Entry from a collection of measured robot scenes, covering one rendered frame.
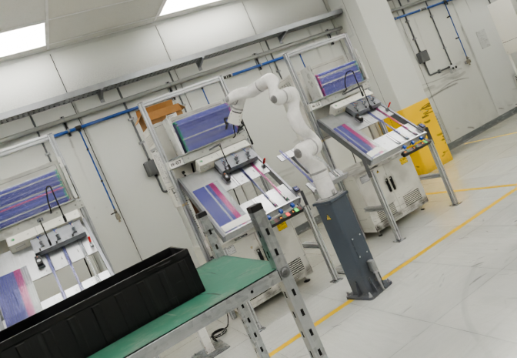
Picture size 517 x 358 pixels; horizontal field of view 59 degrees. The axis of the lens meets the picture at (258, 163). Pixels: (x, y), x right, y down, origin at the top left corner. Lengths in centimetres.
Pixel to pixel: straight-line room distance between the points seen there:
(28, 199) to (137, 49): 253
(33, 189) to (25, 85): 193
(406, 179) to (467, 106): 352
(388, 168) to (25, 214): 307
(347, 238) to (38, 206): 214
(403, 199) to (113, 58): 340
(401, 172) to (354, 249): 159
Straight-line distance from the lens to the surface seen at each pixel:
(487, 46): 867
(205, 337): 349
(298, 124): 308
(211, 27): 587
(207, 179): 371
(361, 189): 427
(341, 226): 310
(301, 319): 110
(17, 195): 358
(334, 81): 450
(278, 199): 355
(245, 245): 370
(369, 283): 324
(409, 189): 463
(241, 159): 378
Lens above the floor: 122
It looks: 2 degrees down
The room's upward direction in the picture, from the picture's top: 23 degrees counter-clockwise
